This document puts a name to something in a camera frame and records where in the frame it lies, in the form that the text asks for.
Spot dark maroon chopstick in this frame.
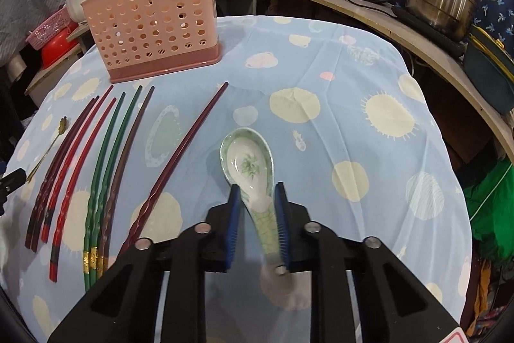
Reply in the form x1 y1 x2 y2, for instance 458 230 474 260
24 96 98 252
24 97 98 252

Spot dark purple chopstick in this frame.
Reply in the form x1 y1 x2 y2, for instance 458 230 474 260
119 82 229 255

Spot brown chopstick gold band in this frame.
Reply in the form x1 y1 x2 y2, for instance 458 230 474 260
97 85 154 279

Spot green white ceramic spoon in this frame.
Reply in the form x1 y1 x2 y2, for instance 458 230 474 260
219 127 287 275

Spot red chopstick left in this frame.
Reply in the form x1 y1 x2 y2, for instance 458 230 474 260
38 86 112 244

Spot red chopstick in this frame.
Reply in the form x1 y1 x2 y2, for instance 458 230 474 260
48 97 118 283
38 86 112 244

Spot gold flower spoon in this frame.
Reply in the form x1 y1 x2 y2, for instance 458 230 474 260
26 117 68 184

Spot red chopstick right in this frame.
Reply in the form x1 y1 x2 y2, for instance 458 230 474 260
48 97 118 283

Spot red plastic basin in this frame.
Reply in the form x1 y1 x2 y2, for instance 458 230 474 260
41 22 78 70

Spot green chopstick right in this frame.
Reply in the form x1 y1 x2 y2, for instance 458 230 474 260
83 86 143 291

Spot green plastic bag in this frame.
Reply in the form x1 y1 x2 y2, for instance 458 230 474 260
464 159 513 266

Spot pink plastic basket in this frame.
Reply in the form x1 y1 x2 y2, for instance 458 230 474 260
25 6 71 50

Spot blue dotted tablecloth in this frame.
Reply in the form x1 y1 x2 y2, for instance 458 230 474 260
1 16 471 341

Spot pink perforated utensil holder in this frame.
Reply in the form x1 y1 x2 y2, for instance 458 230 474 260
82 0 221 83

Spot yellow green stacked bowls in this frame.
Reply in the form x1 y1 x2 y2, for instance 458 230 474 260
464 25 514 116

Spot black induction cooker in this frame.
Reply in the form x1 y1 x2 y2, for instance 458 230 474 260
391 6 466 59

